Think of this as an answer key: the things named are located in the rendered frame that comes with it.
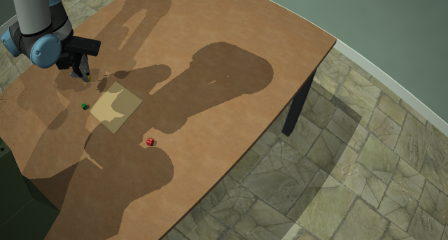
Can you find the translucent tan mat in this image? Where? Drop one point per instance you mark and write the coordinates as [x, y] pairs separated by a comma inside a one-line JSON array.
[[115, 107]]

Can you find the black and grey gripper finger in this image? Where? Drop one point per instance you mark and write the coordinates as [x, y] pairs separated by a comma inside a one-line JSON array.
[[78, 72], [84, 62]]

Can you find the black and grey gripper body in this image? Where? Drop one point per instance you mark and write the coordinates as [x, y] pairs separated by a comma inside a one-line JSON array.
[[67, 58]]

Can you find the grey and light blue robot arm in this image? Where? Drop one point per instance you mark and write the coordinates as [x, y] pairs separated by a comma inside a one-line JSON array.
[[41, 25]]

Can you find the red die with white pips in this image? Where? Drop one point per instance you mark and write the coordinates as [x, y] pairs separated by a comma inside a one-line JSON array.
[[150, 142]]

